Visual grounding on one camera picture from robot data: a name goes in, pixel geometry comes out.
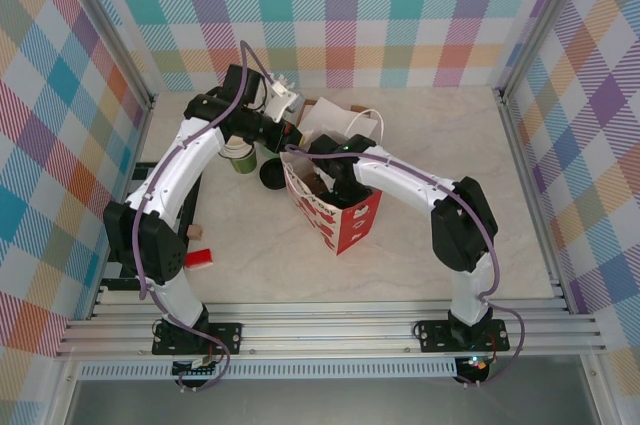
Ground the brown pulp cup carrier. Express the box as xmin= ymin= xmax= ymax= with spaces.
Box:
xmin=303 ymin=172 xmax=327 ymax=197

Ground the red white paper gift bag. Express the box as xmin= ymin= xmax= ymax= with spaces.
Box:
xmin=279 ymin=108 xmax=385 ymax=257

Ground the pile of white napkins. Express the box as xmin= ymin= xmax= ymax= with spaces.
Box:
xmin=299 ymin=97 xmax=381 ymax=144

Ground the stack of green paper cups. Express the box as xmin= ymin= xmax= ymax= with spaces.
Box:
xmin=219 ymin=137 xmax=259 ymax=176

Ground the black plastic cup lid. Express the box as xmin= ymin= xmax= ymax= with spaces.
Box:
xmin=258 ymin=159 xmax=289 ymax=191

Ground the red plastic block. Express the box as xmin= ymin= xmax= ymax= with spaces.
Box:
xmin=186 ymin=248 xmax=215 ymax=271

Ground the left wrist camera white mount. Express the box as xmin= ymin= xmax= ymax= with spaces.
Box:
xmin=264 ymin=78 xmax=305 ymax=122

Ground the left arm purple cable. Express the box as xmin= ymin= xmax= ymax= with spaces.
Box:
xmin=132 ymin=39 xmax=281 ymax=394

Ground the aluminium mounting rail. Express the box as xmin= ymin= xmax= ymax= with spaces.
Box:
xmin=54 ymin=300 xmax=609 ymax=359

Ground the left aluminium frame post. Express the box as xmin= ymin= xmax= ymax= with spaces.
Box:
xmin=52 ymin=0 xmax=154 ymax=111

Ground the aluminium frame post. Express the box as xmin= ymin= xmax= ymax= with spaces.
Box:
xmin=52 ymin=0 xmax=154 ymax=111
xmin=499 ymin=0 xmax=589 ymax=106

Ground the right aluminium side rail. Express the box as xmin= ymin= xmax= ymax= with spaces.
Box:
xmin=498 ymin=89 xmax=574 ymax=314

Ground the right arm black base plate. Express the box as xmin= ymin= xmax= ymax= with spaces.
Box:
xmin=417 ymin=319 xmax=511 ymax=354

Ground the grey slotted cable duct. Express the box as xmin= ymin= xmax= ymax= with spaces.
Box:
xmin=79 ymin=363 xmax=459 ymax=380

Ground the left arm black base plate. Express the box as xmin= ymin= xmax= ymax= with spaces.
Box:
xmin=152 ymin=322 xmax=244 ymax=357

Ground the right aluminium frame post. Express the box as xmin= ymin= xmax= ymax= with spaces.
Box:
xmin=499 ymin=0 xmax=589 ymax=106

